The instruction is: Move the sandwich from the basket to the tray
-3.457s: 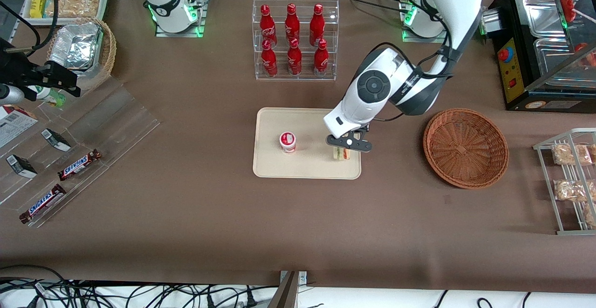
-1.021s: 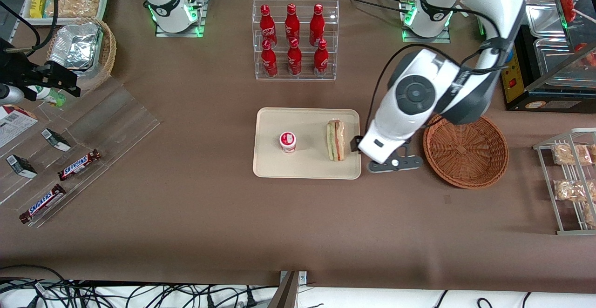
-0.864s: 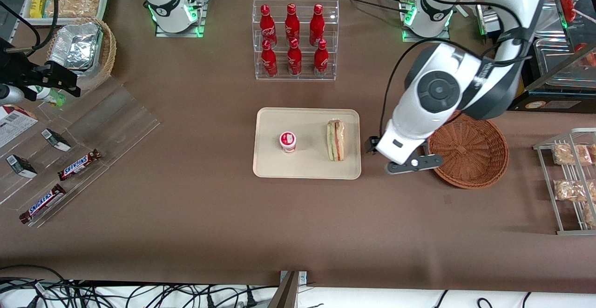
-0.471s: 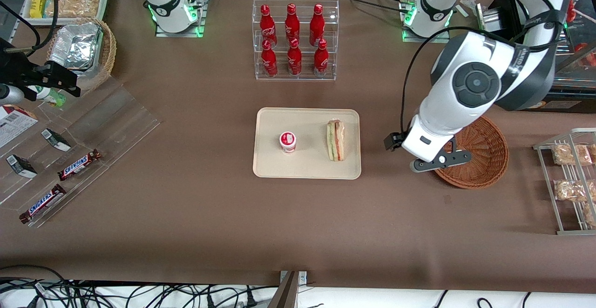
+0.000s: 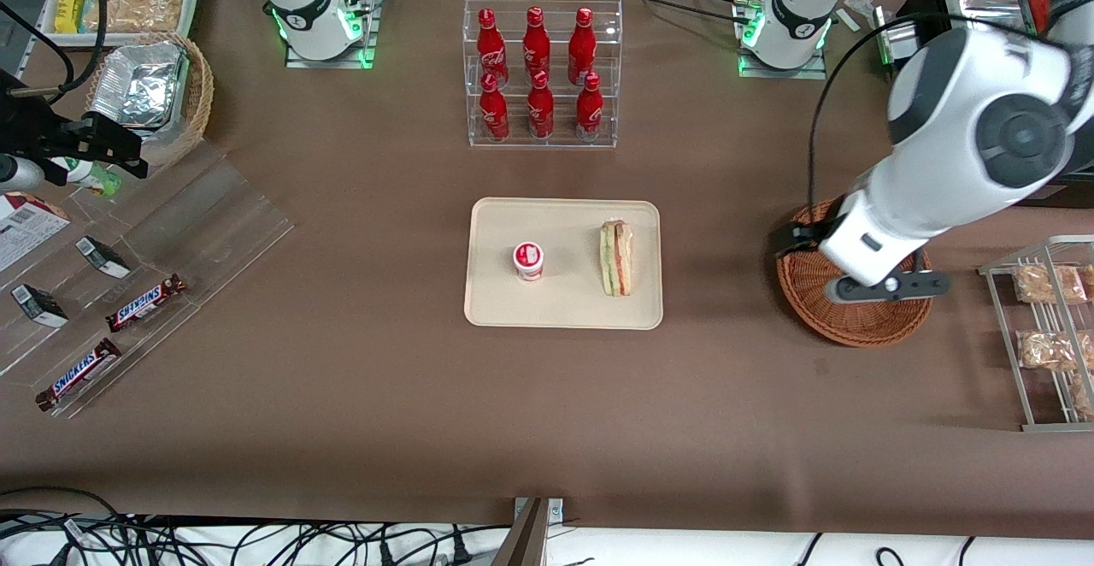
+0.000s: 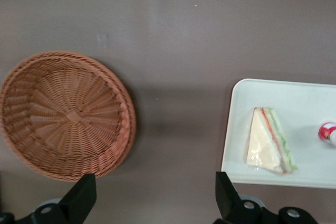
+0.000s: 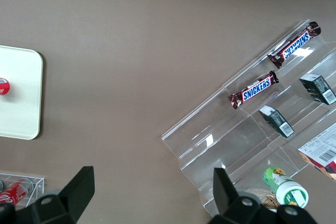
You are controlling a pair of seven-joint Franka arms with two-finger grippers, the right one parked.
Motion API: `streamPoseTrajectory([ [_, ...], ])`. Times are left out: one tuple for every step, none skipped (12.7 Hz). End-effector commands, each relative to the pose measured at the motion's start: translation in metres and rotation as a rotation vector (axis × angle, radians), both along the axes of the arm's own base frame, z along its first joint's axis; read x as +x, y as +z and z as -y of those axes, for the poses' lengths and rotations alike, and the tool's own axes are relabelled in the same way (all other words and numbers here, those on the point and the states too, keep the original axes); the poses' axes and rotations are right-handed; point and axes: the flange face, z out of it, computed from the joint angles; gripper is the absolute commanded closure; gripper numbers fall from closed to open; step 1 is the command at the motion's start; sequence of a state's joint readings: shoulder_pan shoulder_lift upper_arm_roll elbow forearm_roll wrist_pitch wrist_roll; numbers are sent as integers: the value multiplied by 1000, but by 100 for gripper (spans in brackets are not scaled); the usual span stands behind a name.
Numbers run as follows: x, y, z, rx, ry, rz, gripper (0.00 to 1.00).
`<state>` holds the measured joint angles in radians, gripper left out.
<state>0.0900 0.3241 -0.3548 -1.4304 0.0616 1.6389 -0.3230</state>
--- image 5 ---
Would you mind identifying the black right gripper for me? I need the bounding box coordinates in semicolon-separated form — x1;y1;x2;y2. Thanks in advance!
0;70;149;187

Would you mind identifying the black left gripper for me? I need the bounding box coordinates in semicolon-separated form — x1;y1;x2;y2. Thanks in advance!
773;216;845;258

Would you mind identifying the triangle sandwich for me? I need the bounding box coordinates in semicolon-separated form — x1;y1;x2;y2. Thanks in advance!
599;220;635;298

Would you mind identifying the silver foil tray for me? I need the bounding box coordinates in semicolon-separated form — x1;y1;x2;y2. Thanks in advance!
89;40;190;132

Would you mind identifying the tan deep wicker basket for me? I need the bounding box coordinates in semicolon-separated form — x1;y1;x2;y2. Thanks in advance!
84;32;215;170

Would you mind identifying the brown shallow wicker basket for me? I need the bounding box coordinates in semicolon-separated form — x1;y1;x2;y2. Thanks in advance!
776;198;935;348

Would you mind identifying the beige plastic tray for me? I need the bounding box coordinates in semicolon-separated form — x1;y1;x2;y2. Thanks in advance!
464;198;664;330

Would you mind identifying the green white small bottle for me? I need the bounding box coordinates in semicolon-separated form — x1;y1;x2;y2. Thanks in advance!
50;157;123;198

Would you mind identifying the small black white box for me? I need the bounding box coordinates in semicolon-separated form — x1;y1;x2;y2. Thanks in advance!
10;284;69;328
75;236;132;280

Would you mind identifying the clear acrylic stepped display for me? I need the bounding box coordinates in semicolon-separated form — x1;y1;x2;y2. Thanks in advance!
0;139;297;421

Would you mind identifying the white orange printed carton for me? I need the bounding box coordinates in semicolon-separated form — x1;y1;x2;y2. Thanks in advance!
0;192;72;273

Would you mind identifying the clear bag of crackers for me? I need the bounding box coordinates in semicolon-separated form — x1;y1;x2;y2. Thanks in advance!
84;0;185;35

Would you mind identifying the snickers chocolate bar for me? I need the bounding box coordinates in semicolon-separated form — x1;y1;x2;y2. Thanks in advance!
35;338;122;413
105;274;187;333

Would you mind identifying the white plastic bin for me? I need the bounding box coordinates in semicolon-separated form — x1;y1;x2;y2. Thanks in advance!
38;0;204;48

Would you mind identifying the shiny metal clip box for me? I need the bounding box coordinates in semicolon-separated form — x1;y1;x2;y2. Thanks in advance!
871;5;920;68

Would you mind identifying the red cola bottle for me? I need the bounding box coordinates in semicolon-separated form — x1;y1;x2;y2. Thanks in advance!
476;8;509;88
575;72;604;142
568;7;597;86
526;70;555;140
523;6;552;86
479;72;510;142

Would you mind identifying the clear acrylic bottle rack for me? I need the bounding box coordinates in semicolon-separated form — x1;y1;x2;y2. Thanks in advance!
463;0;623;150

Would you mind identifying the red white yogurt cup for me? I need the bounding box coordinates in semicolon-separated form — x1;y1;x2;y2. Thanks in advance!
513;242;545;282

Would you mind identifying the steel food pan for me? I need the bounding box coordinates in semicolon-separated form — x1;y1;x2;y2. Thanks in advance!
958;0;1031;24

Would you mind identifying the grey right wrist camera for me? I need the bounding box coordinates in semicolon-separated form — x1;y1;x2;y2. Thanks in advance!
0;154;45;193

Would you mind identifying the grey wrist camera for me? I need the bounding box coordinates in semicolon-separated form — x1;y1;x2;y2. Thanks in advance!
0;154;45;193
824;269;952;305

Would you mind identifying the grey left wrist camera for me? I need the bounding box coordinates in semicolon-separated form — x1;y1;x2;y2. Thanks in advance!
824;269;952;305

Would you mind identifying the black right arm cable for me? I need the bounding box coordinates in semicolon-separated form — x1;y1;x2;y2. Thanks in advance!
0;0;109;107

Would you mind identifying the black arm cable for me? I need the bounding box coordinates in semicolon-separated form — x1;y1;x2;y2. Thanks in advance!
0;0;109;107
807;10;971;227

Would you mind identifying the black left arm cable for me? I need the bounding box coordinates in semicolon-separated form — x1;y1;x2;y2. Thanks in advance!
807;10;971;227

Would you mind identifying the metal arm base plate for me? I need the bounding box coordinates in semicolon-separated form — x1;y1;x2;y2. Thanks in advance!
737;0;828;80
285;0;387;70

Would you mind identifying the grey wire shelf rack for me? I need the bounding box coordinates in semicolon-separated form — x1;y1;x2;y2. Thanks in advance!
978;237;1094;433

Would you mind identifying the metal table edge bracket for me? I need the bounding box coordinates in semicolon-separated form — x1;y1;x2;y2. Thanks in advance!
491;498;565;566

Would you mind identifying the black cable bundle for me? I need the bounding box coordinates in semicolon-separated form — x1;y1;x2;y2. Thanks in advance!
0;487;514;566

